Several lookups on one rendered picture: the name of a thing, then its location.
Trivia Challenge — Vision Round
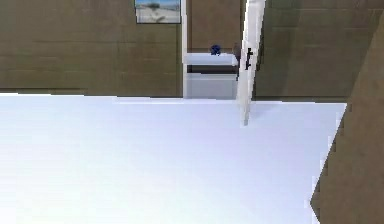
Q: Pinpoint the white room door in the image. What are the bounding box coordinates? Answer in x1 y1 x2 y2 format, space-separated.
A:
235 0 267 127

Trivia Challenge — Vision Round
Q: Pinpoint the framed landscape picture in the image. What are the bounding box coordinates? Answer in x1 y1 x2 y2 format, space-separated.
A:
134 0 183 25

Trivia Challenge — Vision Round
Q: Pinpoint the black door handle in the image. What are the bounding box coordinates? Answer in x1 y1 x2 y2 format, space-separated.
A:
244 47 254 71

